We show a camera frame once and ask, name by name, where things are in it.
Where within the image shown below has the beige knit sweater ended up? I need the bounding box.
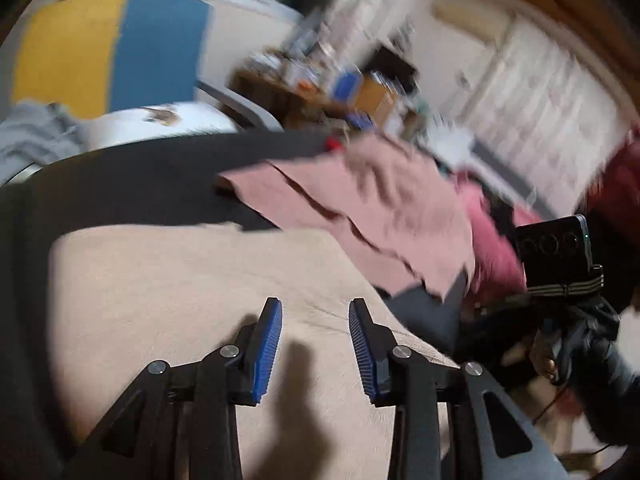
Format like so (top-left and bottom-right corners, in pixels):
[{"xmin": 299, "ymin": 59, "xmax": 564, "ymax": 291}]
[{"xmin": 49, "ymin": 226, "xmax": 445, "ymax": 479}]

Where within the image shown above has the pink knit garment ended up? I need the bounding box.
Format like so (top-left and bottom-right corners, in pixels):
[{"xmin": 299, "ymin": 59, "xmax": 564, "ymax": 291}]
[{"xmin": 216, "ymin": 134, "xmax": 526, "ymax": 304}]

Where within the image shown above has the white patterned pillow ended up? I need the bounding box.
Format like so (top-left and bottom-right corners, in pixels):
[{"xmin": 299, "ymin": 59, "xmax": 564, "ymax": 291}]
[{"xmin": 82, "ymin": 102, "xmax": 240, "ymax": 151}]

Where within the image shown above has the cluttered wooden desk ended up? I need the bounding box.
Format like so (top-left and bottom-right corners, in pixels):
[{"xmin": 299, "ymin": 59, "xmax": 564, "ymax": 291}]
[{"xmin": 230, "ymin": 44, "xmax": 425, "ymax": 136}]

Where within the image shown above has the light blue garment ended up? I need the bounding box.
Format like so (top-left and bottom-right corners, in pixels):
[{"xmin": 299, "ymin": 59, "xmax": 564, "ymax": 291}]
[{"xmin": 1, "ymin": 100, "xmax": 87, "ymax": 185}]

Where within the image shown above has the grey yellow blue headboard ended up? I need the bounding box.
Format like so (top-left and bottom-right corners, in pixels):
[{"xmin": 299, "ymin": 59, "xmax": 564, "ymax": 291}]
[{"xmin": 1, "ymin": 0, "xmax": 213, "ymax": 119}]

